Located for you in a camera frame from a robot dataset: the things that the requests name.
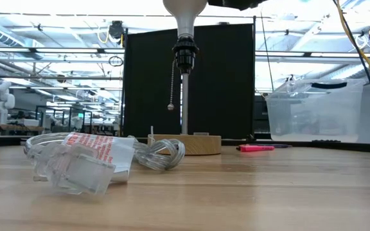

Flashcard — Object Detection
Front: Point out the clear lamp power cord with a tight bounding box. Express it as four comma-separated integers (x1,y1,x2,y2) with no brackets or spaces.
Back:
23,126,186,196

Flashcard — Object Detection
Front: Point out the clear plastic bag red print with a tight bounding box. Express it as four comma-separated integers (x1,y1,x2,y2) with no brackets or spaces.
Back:
62,132,136,184

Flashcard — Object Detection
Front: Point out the yellow cable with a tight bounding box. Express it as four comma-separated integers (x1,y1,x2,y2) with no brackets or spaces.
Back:
334,0,370,112

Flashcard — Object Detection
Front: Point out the pink highlighter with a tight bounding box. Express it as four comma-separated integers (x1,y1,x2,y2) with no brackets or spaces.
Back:
236,144,276,153

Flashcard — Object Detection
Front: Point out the clear plastic storage bin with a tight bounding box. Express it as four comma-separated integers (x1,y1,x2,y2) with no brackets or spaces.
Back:
264,78,365,144

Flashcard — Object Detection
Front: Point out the black partition panel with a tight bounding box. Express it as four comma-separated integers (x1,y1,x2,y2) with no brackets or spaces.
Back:
122,22,257,140

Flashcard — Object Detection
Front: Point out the wooden base lamp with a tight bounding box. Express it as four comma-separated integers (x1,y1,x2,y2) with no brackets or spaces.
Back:
146,35,222,157

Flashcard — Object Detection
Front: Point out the white lightbulb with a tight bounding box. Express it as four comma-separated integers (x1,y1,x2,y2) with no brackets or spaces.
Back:
162,0,209,39

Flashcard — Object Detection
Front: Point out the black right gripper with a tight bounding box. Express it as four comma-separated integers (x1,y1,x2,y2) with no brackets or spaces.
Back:
207,0,269,12

